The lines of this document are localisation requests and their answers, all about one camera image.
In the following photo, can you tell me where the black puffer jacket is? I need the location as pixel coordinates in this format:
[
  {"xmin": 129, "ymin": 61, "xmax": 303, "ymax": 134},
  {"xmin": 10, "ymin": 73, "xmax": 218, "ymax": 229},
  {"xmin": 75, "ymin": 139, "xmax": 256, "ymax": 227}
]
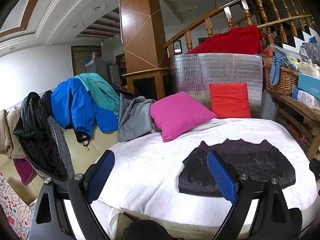
[{"xmin": 178, "ymin": 139, "xmax": 296, "ymax": 197}]

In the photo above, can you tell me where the floral patterned cushion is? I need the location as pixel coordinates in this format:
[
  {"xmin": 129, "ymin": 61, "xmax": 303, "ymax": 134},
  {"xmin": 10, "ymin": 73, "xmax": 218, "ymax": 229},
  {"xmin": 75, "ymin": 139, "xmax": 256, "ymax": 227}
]
[{"xmin": 1, "ymin": 173, "xmax": 33, "ymax": 239}]

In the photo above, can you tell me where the wooden shelf table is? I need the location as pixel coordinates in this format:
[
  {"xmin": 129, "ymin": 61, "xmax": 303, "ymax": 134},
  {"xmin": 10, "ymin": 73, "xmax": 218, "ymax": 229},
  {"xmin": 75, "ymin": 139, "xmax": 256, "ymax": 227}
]
[{"xmin": 266, "ymin": 89, "xmax": 319, "ymax": 160}]

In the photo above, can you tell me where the magenta cloth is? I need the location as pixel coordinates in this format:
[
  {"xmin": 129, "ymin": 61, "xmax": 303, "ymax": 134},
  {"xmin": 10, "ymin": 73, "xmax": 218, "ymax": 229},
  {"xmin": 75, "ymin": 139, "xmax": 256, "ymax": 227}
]
[{"xmin": 13, "ymin": 158, "xmax": 36, "ymax": 185}]

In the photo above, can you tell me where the white patterned box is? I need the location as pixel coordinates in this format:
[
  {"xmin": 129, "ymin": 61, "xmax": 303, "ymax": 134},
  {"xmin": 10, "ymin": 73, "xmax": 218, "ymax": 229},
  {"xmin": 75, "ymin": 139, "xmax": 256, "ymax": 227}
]
[{"xmin": 292, "ymin": 87, "xmax": 320, "ymax": 111}]

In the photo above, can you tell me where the teal blue box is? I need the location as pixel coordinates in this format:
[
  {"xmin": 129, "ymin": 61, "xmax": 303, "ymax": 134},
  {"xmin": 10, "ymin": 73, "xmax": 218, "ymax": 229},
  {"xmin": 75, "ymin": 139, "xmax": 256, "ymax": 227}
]
[{"xmin": 298, "ymin": 73, "xmax": 320, "ymax": 99}]

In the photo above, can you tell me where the black quilted jacket on sofa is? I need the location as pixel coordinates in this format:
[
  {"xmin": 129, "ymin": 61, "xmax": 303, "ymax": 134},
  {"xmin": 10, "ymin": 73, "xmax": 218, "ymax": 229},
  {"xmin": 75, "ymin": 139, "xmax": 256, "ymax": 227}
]
[{"xmin": 13, "ymin": 90, "xmax": 74, "ymax": 181}]

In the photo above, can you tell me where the wicker basket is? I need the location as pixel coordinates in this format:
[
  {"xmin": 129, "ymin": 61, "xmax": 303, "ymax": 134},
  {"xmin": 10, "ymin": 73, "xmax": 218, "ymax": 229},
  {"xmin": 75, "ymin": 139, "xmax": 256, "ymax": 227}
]
[{"xmin": 263, "ymin": 64, "xmax": 298, "ymax": 96}]

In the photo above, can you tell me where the red-orange pillow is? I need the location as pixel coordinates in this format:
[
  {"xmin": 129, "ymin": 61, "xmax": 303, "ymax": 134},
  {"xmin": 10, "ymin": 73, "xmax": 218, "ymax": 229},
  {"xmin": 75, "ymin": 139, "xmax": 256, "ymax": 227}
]
[{"xmin": 209, "ymin": 82, "xmax": 251, "ymax": 119}]

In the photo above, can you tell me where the beige fleece garment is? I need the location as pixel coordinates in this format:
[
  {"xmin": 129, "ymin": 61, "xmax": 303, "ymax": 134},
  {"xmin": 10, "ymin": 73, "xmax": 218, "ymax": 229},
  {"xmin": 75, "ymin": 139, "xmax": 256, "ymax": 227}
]
[{"xmin": 0, "ymin": 107, "xmax": 25, "ymax": 159}]

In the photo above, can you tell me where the light blue cloth in basket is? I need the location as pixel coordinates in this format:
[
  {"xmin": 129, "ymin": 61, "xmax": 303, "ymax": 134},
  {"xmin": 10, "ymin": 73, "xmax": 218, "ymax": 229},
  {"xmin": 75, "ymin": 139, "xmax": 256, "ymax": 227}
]
[{"xmin": 269, "ymin": 51, "xmax": 297, "ymax": 86}]

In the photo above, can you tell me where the blue jacket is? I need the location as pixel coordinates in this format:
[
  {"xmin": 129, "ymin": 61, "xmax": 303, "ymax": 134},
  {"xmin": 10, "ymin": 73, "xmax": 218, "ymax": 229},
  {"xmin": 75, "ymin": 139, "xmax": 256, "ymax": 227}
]
[{"xmin": 50, "ymin": 77, "xmax": 118, "ymax": 146}]

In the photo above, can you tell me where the grey garment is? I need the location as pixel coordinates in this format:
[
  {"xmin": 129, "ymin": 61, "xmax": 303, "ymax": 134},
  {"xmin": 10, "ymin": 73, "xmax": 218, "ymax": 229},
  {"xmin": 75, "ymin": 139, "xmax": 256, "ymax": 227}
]
[{"xmin": 118, "ymin": 94, "xmax": 155, "ymax": 142}]

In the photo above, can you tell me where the teal jacket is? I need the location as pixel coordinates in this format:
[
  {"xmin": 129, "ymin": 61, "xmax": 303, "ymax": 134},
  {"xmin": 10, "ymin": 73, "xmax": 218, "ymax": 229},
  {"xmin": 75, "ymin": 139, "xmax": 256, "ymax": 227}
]
[{"xmin": 75, "ymin": 73, "xmax": 120, "ymax": 116}]

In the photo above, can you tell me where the red garment on railing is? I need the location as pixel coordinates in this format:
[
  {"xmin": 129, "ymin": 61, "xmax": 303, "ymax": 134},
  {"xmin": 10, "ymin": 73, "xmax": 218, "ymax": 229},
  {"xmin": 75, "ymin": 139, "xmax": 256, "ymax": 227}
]
[{"xmin": 187, "ymin": 25, "xmax": 266, "ymax": 55}]

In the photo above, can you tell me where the pink pillow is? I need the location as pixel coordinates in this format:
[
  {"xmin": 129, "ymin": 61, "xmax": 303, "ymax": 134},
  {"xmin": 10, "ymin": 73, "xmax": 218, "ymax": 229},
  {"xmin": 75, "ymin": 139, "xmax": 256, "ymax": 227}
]
[{"xmin": 150, "ymin": 92, "xmax": 217, "ymax": 142}]

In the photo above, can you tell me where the silver bubble foil sheet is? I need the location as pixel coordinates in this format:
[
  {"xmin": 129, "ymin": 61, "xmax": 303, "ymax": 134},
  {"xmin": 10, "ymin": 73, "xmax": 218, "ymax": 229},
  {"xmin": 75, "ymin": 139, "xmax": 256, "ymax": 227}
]
[{"xmin": 170, "ymin": 53, "xmax": 263, "ymax": 118}]

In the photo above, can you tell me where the wooden stair railing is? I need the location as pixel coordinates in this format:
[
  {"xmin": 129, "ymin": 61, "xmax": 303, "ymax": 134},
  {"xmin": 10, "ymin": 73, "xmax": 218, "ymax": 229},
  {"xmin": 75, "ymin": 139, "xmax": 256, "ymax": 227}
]
[{"xmin": 163, "ymin": 0, "xmax": 319, "ymax": 55}]

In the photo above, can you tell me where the wooden cabinet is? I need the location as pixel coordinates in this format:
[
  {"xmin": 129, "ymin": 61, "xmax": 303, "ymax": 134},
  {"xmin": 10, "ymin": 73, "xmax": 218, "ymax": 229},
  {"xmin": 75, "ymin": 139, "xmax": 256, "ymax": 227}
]
[{"xmin": 123, "ymin": 68, "xmax": 173, "ymax": 101}]

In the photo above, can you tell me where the wooden pillar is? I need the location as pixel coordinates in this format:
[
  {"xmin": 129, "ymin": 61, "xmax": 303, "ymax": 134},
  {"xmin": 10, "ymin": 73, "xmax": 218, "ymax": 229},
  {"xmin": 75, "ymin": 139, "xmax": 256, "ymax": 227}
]
[{"xmin": 119, "ymin": 0, "xmax": 169, "ymax": 73}]

